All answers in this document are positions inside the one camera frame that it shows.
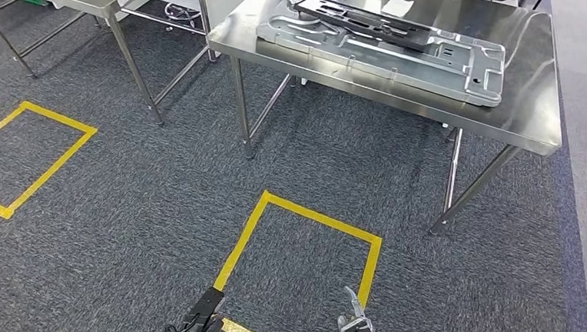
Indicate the chrome stool base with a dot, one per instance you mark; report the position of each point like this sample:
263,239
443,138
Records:
180,12

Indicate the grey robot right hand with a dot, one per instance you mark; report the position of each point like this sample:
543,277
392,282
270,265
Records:
354,303

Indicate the grey metal fixture plate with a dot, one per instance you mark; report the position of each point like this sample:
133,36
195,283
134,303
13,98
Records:
381,58

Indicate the white paper sheet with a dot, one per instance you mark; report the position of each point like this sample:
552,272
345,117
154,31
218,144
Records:
397,7

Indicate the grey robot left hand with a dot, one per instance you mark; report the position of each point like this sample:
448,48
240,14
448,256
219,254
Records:
214,328

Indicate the black plastic panel part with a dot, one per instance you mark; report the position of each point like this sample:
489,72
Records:
413,37

